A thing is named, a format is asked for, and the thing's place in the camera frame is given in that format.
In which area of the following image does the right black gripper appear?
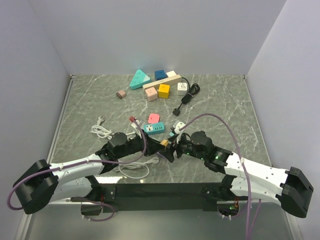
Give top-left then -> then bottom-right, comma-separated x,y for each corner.
159,131 -> 207,163

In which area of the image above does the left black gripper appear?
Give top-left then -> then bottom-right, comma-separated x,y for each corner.
116,129 -> 165,159

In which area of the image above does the orange small charger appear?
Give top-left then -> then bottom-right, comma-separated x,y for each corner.
160,139 -> 170,148

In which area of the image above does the teal power strip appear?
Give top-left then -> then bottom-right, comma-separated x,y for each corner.
143,122 -> 165,135

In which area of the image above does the purple power strip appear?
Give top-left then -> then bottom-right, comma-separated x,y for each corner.
155,152 -> 165,159

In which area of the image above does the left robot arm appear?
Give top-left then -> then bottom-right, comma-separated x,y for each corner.
7,132 -> 165,215

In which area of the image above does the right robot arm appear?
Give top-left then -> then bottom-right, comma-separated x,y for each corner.
159,131 -> 314,218

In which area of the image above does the pink flat charger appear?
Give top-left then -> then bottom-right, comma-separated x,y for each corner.
147,113 -> 160,124

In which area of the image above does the black base bar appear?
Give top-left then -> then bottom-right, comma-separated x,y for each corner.
86,182 -> 248,212

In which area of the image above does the pink cube socket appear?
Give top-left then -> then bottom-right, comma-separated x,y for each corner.
144,87 -> 158,102

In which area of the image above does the yellow cube socket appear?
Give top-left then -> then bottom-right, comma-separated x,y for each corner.
158,84 -> 170,99

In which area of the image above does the brown small charger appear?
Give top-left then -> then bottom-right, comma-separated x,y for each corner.
116,90 -> 127,99

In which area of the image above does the white cube adapter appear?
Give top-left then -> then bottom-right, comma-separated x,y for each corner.
176,82 -> 189,96

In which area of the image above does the teal triangular power socket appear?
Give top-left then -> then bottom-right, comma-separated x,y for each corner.
129,69 -> 152,90

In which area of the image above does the beige long power strip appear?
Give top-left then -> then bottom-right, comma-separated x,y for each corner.
142,74 -> 182,90

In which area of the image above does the dark blue cube socket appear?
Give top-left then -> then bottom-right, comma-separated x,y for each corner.
154,70 -> 168,81

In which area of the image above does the white cube socket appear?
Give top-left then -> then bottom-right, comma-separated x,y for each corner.
166,70 -> 177,78

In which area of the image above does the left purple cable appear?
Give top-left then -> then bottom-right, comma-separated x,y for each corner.
6,117 -> 148,222

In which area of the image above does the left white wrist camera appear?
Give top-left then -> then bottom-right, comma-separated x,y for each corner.
129,116 -> 146,136

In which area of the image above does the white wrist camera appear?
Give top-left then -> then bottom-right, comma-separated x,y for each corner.
170,120 -> 186,135
129,116 -> 146,136

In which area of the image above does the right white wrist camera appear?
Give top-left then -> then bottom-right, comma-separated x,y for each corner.
170,120 -> 186,135

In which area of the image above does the white cord of teal strip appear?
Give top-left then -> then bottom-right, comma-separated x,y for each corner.
90,115 -> 136,140

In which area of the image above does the black power cord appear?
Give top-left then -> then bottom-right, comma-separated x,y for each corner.
172,76 -> 201,116

